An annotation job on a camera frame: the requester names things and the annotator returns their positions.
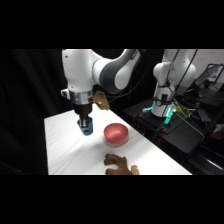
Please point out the black monitor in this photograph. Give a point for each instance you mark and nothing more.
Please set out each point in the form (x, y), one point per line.
(210, 75)

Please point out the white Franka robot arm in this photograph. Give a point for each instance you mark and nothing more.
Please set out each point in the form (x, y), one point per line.
(83, 70)

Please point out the pink bowl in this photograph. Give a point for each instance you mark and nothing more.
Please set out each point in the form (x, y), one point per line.
(116, 133)

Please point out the black curtain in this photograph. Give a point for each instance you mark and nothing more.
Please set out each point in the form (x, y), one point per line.
(30, 100)

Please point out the black robot stand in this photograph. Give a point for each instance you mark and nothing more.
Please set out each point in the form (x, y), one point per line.
(181, 131)

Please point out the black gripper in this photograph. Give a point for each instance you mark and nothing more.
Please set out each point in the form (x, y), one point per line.
(83, 110)

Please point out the brown plush toy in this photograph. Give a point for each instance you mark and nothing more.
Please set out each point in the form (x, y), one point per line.
(120, 165)

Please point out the gold wrist camera mount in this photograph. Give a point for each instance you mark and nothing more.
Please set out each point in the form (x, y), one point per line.
(101, 100)

